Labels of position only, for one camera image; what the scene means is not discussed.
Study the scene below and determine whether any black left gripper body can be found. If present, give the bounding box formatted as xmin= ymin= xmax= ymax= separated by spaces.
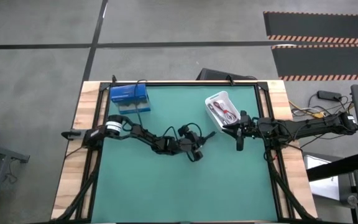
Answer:
xmin=177 ymin=123 xmax=205 ymax=162

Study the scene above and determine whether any blue cardboard box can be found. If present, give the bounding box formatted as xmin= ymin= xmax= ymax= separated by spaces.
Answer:
xmin=109 ymin=83 xmax=151 ymax=114

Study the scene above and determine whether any yellow floor cable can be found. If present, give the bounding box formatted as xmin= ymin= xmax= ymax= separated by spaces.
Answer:
xmin=289 ymin=101 xmax=326 ymax=119

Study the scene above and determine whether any black power adapter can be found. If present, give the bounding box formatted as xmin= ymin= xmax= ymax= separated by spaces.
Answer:
xmin=317 ymin=90 xmax=343 ymax=101

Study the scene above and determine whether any black clamp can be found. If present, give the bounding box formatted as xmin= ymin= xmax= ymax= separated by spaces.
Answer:
xmin=61 ymin=130 xmax=83 ymax=141

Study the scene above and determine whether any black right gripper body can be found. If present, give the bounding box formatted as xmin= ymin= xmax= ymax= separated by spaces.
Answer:
xmin=236 ymin=110 xmax=258 ymax=152

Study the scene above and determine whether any white box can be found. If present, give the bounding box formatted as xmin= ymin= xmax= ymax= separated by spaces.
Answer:
xmin=303 ymin=154 xmax=342 ymax=200

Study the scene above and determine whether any white cable with red tie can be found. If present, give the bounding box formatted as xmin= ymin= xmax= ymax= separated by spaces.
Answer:
xmin=221 ymin=107 xmax=239 ymax=123

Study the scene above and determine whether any red and white braided cable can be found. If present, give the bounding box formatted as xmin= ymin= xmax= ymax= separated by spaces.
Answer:
xmin=213 ymin=101 xmax=228 ymax=114

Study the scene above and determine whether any black hazard-striped floor mat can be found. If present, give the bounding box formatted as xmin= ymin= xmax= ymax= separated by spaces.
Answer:
xmin=263 ymin=11 xmax=358 ymax=45
xmin=271 ymin=44 xmax=358 ymax=82

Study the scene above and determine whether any white plastic bin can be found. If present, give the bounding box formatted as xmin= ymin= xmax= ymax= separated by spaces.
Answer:
xmin=204 ymin=90 xmax=241 ymax=132

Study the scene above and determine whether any green table mat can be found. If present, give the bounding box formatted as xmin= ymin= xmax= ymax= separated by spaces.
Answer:
xmin=91 ymin=85 xmax=278 ymax=222

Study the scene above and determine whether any grey coiled cable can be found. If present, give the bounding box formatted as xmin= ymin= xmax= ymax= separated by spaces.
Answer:
xmin=208 ymin=102 xmax=227 ymax=126

